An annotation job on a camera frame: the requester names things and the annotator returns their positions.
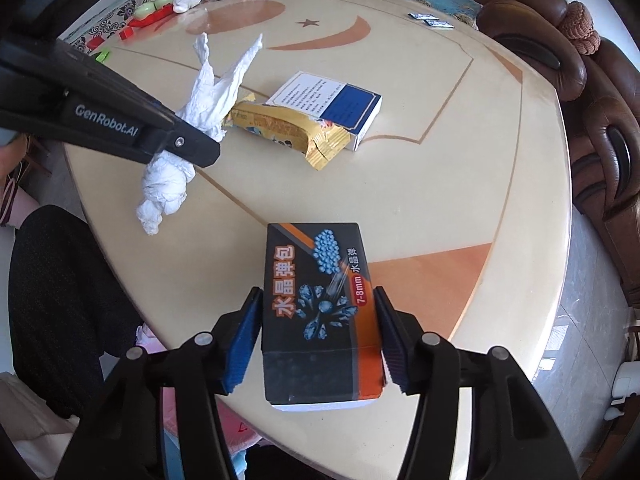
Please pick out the red tea tray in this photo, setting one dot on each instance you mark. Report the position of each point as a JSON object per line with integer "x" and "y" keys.
{"x": 142, "y": 22}

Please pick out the yellow snack wrapper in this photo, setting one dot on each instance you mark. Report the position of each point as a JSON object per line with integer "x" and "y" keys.
{"x": 285, "y": 130}

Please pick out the cream wooden coffee table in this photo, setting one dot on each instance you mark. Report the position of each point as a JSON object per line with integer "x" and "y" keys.
{"x": 450, "y": 185}

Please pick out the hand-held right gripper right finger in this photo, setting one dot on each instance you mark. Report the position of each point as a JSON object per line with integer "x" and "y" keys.
{"x": 392, "y": 340}

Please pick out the person's leg in black trousers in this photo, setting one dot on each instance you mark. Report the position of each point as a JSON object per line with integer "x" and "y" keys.
{"x": 55, "y": 300}

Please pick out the brown leather armchair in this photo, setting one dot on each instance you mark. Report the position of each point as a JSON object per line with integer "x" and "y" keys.
{"x": 610, "y": 160}

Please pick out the black and orange box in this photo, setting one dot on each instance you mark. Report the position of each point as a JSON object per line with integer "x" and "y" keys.
{"x": 315, "y": 320}

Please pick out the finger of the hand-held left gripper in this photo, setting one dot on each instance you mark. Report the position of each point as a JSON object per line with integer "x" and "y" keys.
{"x": 185, "y": 145}

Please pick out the purple patterned blanket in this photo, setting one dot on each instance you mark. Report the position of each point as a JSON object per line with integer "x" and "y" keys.
{"x": 97, "y": 22}

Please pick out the white box with blue panel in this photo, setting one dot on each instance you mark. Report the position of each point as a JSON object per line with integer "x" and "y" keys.
{"x": 335, "y": 105}

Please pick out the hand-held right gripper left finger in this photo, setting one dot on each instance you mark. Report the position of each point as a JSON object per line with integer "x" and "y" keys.
{"x": 245, "y": 345}

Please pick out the pink knotted cushion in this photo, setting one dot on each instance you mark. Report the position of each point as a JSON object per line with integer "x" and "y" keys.
{"x": 579, "y": 27}

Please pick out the small green toy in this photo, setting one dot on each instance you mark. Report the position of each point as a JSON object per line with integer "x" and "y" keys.
{"x": 100, "y": 55}

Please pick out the white appliance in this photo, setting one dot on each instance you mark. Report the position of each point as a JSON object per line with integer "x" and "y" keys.
{"x": 627, "y": 385}

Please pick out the brown leather sofa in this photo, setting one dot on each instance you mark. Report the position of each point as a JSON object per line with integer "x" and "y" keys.
{"x": 525, "y": 25}

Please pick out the white tissue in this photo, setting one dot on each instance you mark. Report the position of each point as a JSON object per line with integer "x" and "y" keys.
{"x": 165, "y": 185}

